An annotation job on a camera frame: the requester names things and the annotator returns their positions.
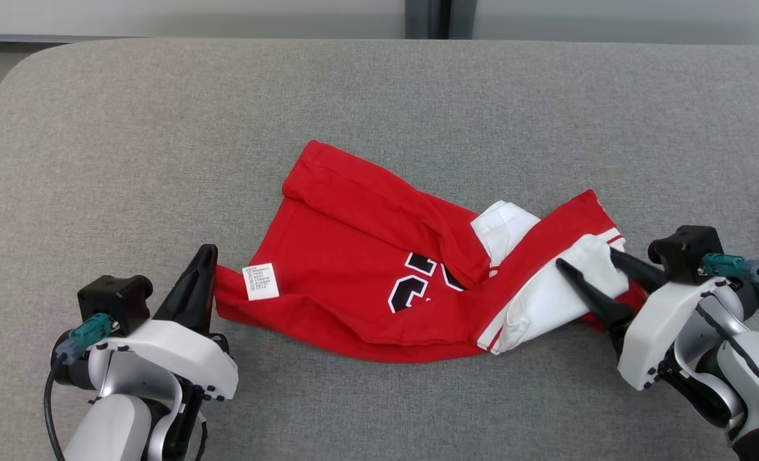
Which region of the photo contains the grey partition post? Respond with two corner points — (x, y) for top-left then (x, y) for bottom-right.
(427, 0), (452, 40)

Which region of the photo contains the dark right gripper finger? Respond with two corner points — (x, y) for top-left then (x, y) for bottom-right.
(610, 250), (665, 292)
(555, 258), (633, 330)

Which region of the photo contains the red jersey with white trim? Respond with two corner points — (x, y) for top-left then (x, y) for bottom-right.
(213, 140), (649, 364)

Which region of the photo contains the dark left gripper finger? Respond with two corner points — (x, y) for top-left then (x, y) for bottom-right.
(191, 245), (219, 334)
(154, 245), (212, 326)

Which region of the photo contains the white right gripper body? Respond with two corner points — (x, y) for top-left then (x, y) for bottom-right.
(618, 266), (759, 391)

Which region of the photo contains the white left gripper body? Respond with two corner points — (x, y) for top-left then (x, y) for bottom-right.
(52, 319), (239, 403)

